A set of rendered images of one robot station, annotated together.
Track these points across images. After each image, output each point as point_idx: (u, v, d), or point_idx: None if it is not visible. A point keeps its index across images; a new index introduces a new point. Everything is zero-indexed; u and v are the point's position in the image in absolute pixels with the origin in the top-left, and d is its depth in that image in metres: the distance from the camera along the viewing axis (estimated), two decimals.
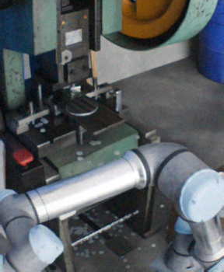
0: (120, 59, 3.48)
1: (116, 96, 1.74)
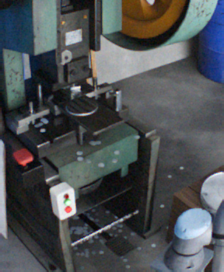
0: (120, 59, 3.48)
1: (116, 96, 1.74)
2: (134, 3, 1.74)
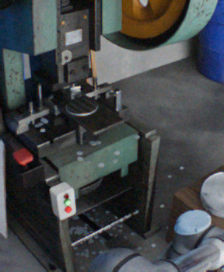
0: (120, 59, 3.48)
1: (116, 96, 1.74)
2: None
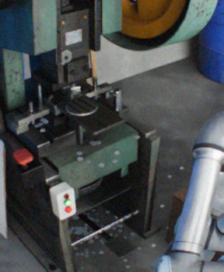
0: (120, 59, 3.48)
1: (116, 96, 1.74)
2: None
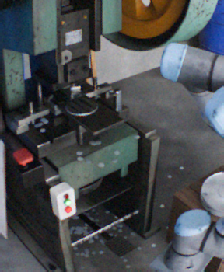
0: (120, 59, 3.48)
1: (116, 96, 1.74)
2: None
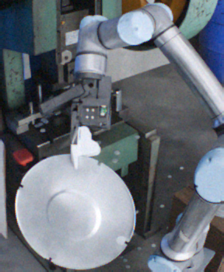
0: (120, 59, 3.48)
1: (116, 96, 1.74)
2: (134, 3, 1.74)
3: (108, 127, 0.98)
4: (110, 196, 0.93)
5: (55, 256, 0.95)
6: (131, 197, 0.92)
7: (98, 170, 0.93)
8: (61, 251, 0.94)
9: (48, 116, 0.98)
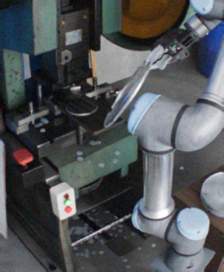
0: (120, 59, 3.48)
1: (116, 96, 1.74)
2: None
3: (176, 60, 1.30)
4: (135, 88, 1.35)
5: (112, 109, 1.54)
6: (133, 94, 1.30)
7: None
8: (114, 108, 1.52)
9: None
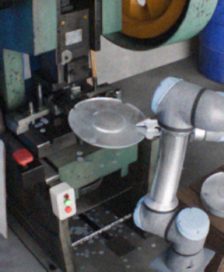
0: (120, 59, 3.48)
1: (116, 96, 1.74)
2: None
3: None
4: (124, 137, 1.50)
5: (77, 111, 1.59)
6: (124, 146, 1.46)
7: (140, 134, 1.53)
8: (81, 113, 1.58)
9: None
